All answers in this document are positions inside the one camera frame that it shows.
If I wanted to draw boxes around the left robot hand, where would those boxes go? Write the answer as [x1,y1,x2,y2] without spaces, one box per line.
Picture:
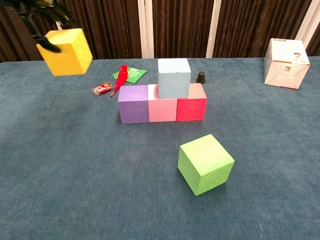
[14,0,78,54]

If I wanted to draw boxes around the yellow foam cube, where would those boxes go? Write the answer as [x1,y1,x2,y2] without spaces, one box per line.
[36,27,94,77]

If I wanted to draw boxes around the purple foam cube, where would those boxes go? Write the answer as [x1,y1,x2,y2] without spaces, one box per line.
[117,84,150,125]

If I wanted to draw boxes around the light blue foam cube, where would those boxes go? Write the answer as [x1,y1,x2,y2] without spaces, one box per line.
[157,58,192,100]

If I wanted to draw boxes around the pink foam cube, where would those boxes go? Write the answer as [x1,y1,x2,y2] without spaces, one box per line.
[147,83,178,123]

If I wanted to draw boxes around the red foam cube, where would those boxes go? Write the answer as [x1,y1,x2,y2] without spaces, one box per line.
[176,82,208,122]

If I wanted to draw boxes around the green foam cube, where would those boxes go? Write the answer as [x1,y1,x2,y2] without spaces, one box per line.
[177,133,236,197]

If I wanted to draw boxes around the red candy wrapper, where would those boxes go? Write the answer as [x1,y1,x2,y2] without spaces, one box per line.
[92,82,113,96]

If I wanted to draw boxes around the red feather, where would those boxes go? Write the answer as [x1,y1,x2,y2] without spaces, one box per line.
[109,64,130,99]

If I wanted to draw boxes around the green paper packet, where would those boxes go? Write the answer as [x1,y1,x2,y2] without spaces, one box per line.
[111,66,148,84]

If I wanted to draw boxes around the dark brown curtain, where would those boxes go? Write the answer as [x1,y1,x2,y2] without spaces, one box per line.
[0,0,320,63]

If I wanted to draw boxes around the black bottle cap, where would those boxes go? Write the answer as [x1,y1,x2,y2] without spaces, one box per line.
[195,71,207,84]

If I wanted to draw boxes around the teal felt table cover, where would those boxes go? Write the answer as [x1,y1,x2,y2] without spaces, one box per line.
[0,56,320,240]

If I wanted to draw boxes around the white carton box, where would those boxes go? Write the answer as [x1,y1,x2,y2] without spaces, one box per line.
[264,37,311,90]

